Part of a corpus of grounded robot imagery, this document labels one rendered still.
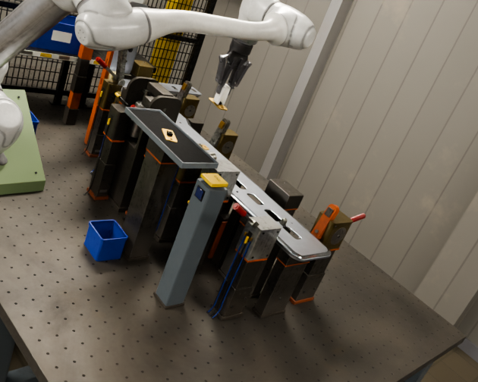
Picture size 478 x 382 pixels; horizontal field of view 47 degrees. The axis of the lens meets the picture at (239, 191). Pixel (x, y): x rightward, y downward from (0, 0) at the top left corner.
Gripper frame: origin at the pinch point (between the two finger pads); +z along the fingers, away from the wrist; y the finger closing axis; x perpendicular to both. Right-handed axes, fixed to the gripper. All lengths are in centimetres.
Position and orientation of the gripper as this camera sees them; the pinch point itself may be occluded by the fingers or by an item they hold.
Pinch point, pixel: (221, 94)
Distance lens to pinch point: 200.4
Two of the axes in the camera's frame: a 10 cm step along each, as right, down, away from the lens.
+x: -5.0, -5.8, 6.4
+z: -3.7, 8.1, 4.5
